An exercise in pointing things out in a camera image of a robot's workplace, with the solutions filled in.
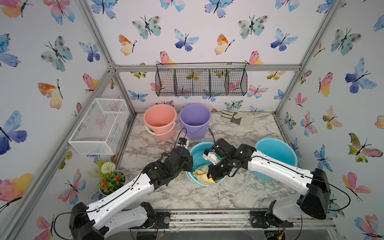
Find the teal bucket with sticker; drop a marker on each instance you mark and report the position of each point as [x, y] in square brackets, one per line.
[198, 160]

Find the cream yellow microfibre cloth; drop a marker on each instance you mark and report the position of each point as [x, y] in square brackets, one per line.
[201, 174]

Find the artificial flower pot plant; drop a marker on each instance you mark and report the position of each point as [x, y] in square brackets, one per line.
[110, 178]

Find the pink plastic bucket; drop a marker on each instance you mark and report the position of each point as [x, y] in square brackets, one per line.
[160, 121]

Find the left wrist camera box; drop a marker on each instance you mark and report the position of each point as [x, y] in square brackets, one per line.
[183, 142]

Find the black wire wall basket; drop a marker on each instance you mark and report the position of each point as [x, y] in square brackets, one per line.
[201, 80]

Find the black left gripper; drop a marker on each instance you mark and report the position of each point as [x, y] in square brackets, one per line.
[188, 160]

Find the purple plastic bucket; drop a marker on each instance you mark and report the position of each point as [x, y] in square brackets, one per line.
[194, 120]

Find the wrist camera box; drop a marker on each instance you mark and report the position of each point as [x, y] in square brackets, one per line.
[211, 156]
[183, 142]

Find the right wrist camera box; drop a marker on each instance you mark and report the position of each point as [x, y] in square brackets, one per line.
[211, 156]

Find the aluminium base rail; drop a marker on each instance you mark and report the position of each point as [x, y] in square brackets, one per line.
[230, 220]

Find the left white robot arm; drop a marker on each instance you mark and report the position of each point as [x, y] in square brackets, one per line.
[108, 216]

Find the grey white folded cloth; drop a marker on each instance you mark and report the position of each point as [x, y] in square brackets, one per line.
[237, 118]

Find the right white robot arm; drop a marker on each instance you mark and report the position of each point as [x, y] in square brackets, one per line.
[312, 187]

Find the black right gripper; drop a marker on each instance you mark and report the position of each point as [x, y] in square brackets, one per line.
[213, 174]

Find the white mesh wall basket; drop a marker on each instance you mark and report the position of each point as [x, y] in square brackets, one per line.
[101, 128]

